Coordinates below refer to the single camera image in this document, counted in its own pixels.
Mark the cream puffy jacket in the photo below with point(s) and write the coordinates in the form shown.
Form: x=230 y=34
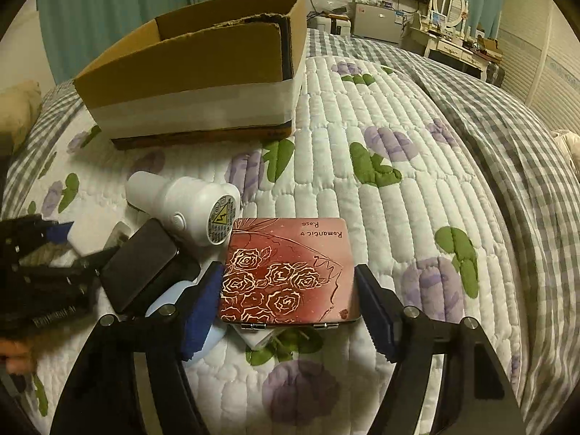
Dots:
x=569 y=145

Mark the white cylindrical handheld device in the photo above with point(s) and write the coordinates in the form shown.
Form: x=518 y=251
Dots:
x=195 y=211

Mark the grey checkered bed sheet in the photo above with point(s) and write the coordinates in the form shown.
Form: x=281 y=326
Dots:
x=538 y=197

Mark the white square charger block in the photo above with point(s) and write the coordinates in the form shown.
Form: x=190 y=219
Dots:
x=256 y=339

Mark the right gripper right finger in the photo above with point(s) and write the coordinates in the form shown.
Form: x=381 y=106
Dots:
x=475 y=396

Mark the white ribbed suitcase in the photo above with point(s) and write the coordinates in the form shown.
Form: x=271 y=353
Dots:
x=339 y=25

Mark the silver small refrigerator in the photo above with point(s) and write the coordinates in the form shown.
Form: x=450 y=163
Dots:
x=377 y=23

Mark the black rectangular case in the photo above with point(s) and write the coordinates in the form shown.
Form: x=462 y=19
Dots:
x=128 y=277

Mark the white wall plug adapter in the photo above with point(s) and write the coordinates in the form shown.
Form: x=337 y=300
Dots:
x=87 y=239

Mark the person's left hand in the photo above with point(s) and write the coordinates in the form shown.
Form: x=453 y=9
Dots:
x=17 y=356

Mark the white louvered wardrobe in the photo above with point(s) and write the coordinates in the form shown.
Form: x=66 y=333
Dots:
x=541 y=61

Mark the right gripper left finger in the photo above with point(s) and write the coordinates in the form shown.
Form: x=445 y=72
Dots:
x=129 y=377

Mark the white dressing table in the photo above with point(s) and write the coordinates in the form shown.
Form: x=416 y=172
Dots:
x=452 y=55

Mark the light blue earbuds case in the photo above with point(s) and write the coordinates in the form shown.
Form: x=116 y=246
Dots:
x=200 y=335

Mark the red rose tin case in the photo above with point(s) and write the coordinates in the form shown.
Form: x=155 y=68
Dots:
x=289 y=272

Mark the white oval vanity mirror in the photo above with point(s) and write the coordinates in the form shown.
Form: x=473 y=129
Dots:
x=453 y=12

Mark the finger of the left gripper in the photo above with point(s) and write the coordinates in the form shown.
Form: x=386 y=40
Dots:
x=44 y=232

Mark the brown cardboard box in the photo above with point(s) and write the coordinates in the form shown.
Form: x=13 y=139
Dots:
x=213 y=71

